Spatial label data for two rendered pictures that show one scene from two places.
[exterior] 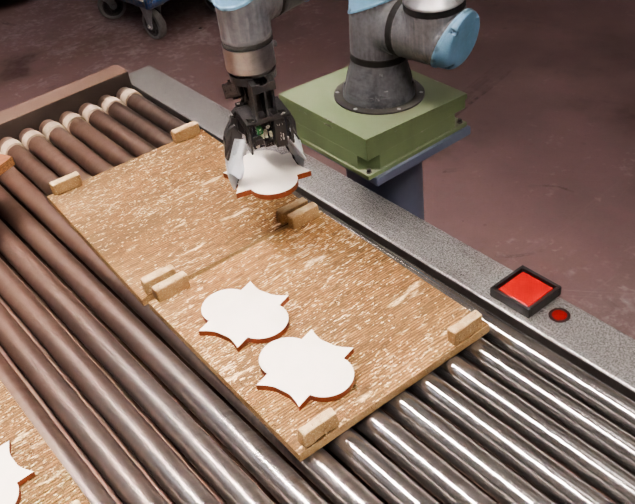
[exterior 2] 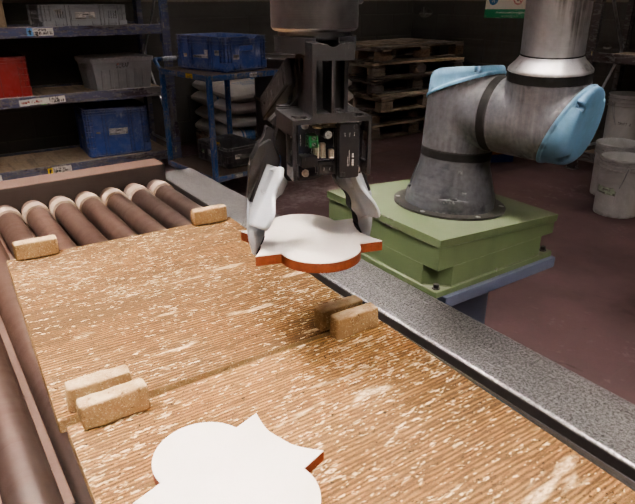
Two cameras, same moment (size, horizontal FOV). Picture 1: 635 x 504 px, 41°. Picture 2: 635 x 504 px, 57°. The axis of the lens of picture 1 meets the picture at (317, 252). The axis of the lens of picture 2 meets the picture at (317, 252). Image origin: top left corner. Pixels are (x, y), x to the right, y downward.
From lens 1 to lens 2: 0.82 m
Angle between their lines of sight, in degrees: 15
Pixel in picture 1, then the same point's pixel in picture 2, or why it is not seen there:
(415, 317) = not seen: outside the picture
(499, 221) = not seen: hidden behind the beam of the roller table
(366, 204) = (444, 321)
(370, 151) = (443, 259)
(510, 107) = (512, 290)
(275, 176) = (324, 242)
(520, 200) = not seen: hidden behind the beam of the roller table
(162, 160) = (171, 240)
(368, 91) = (441, 191)
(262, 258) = (282, 377)
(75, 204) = (36, 273)
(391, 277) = (516, 441)
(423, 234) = (544, 374)
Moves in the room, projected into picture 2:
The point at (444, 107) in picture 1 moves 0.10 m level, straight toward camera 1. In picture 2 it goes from (533, 224) to (543, 248)
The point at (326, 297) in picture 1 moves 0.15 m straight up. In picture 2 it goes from (395, 464) to (407, 301)
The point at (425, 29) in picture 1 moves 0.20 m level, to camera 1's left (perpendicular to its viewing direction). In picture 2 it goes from (539, 102) to (394, 102)
